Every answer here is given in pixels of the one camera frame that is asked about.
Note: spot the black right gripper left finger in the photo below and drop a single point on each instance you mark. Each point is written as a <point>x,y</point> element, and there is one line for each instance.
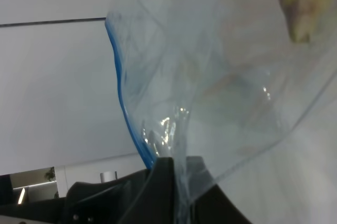
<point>146,196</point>

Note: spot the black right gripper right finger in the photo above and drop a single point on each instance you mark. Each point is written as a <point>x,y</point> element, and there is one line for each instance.
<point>212,206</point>

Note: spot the clear zip bag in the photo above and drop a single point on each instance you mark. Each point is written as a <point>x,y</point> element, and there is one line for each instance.
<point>222,80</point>

